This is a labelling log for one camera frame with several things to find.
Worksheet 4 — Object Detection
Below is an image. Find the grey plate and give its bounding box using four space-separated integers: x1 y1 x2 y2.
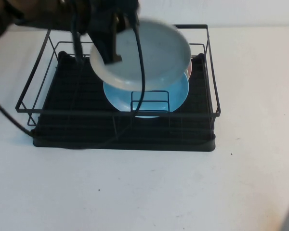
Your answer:
90 16 192 91

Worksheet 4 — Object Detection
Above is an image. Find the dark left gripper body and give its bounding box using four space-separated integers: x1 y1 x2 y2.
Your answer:
86 0 141 35

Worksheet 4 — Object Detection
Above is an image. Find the thin black cable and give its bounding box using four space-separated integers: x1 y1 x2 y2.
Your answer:
131 14 146 117

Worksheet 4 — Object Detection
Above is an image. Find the thick black cable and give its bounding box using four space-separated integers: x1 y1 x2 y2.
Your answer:
0 96 35 137
70 0 85 66

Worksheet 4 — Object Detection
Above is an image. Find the pink plate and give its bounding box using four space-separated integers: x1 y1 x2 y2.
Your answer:
186 56 193 80

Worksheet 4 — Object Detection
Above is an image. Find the blue plate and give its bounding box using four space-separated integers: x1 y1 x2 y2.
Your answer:
103 71 190 119

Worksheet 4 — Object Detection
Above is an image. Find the black wire dish rack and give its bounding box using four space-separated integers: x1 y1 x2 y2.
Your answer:
15 24 222 141

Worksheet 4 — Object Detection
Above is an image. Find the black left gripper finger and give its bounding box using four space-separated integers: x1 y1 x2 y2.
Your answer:
91 13 123 66

